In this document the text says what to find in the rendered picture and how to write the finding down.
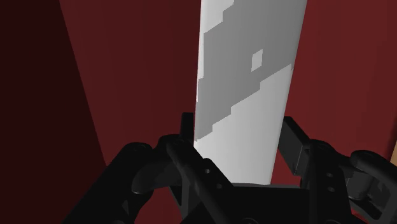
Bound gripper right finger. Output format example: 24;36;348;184
277;116;397;224

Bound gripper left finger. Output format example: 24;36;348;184
61;112;234;224

